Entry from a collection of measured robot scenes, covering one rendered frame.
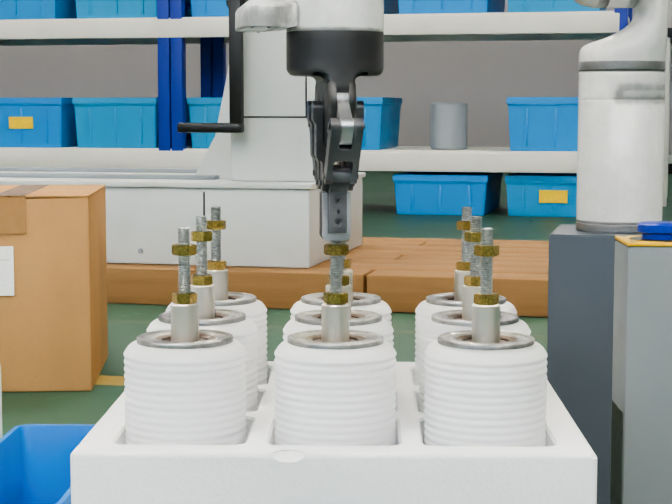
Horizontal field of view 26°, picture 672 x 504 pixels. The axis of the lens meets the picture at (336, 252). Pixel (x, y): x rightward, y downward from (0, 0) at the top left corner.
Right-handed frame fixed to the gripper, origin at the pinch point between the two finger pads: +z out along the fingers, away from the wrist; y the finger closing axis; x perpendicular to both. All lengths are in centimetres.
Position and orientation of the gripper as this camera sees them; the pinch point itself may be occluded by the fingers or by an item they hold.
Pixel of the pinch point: (334, 215)
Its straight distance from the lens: 113.2
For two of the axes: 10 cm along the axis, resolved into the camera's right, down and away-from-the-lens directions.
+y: -1.5, -1.0, 9.8
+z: 0.0, 9.9, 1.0
